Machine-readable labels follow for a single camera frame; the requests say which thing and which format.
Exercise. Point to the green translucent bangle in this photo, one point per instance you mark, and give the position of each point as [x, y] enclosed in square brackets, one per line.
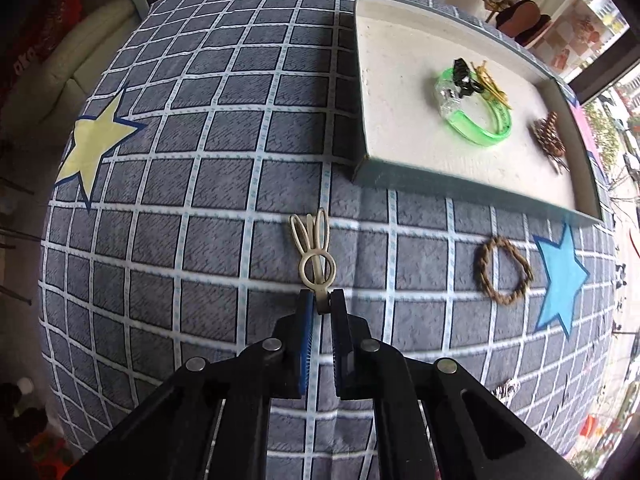
[470, 127]

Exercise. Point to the beige rabbit hair clip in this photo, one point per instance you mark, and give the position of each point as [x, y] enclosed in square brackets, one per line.
[303, 260]

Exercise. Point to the black hair clip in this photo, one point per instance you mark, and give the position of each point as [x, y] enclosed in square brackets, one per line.
[465, 80]

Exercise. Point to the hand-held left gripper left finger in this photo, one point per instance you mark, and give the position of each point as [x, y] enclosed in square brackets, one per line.
[304, 340]

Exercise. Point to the white tray with teal rim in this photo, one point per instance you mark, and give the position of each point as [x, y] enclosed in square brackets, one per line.
[410, 110]

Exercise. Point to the pink patterned cabinet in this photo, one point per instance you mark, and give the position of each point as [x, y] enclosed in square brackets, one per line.
[585, 35]

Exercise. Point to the cream sofa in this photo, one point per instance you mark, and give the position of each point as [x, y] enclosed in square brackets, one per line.
[75, 45]

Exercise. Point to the red printed blanket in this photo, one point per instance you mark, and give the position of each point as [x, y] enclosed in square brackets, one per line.
[40, 30]

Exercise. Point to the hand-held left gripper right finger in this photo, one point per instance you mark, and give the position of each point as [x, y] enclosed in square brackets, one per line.
[340, 345]

